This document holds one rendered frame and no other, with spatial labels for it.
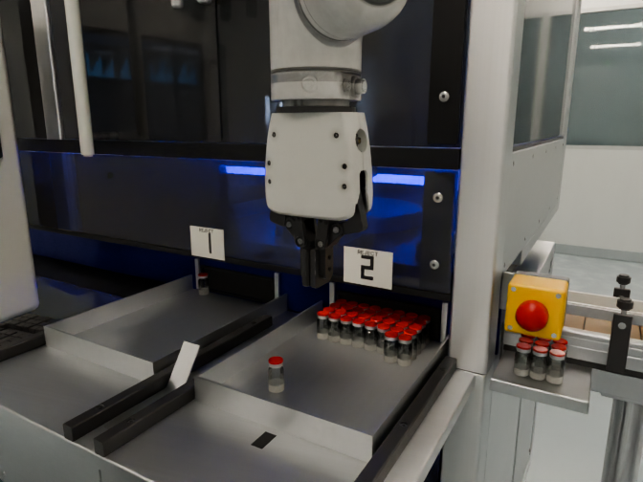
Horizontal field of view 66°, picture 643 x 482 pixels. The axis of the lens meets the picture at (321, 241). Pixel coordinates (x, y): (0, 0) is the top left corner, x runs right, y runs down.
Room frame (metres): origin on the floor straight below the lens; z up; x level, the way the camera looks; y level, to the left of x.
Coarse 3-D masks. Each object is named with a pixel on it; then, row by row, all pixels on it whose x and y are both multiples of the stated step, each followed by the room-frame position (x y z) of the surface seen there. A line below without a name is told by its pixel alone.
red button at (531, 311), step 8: (520, 304) 0.63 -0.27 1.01; (528, 304) 0.61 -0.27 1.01; (536, 304) 0.61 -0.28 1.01; (520, 312) 0.61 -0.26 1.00; (528, 312) 0.61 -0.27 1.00; (536, 312) 0.60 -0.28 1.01; (544, 312) 0.60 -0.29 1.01; (520, 320) 0.61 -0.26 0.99; (528, 320) 0.61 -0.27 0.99; (536, 320) 0.60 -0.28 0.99; (544, 320) 0.60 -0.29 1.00; (528, 328) 0.61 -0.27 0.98; (536, 328) 0.60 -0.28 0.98
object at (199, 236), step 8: (192, 232) 0.95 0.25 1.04; (200, 232) 0.94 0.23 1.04; (208, 232) 0.93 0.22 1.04; (216, 232) 0.92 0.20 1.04; (192, 240) 0.95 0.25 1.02; (200, 240) 0.94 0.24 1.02; (208, 240) 0.93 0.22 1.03; (216, 240) 0.92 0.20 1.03; (192, 248) 0.95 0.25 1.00; (200, 248) 0.94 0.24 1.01; (208, 248) 0.93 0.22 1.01; (216, 248) 0.92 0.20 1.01; (208, 256) 0.93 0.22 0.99; (216, 256) 0.92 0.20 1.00; (224, 256) 0.91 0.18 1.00
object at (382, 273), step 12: (348, 252) 0.78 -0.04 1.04; (360, 252) 0.77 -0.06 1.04; (372, 252) 0.76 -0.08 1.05; (384, 252) 0.75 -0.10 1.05; (348, 264) 0.78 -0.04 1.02; (360, 264) 0.77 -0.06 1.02; (384, 264) 0.75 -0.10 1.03; (348, 276) 0.78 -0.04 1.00; (360, 276) 0.77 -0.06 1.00; (372, 276) 0.75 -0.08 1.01; (384, 276) 0.74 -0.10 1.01; (384, 288) 0.74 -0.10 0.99
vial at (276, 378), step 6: (270, 366) 0.62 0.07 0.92; (276, 366) 0.61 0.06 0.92; (282, 366) 0.63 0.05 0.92; (270, 372) 0.62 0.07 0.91; (276, 372) 0.61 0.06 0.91; (282, 372) 0.62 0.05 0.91; (270, 378) 0.62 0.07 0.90; (276, 378) 0.61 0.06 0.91; (282, 378) 0.62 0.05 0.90; (270, 384) 0.62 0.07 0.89; (276, 384) 0.61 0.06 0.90; (282, 384) 0.62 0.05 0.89; (270, 390) 0.62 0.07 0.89; (276, 390) 0.61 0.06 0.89; (282, 390) 0.62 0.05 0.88
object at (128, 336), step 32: (160, 288) 0.98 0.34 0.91; (192, 288) 1.06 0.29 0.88; (64, 320) 0.80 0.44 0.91; (96, 320) 0.85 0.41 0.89; (128, 320) 0.87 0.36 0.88; (160, 320) 0.87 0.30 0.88; (192, 320) 0.87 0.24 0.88; (224, 320) 0.87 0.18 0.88; (64, 352) 0.75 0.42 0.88; (96, 352) 0.70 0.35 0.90; (128, 352) 0.74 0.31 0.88; (160, 352) 0.74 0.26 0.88
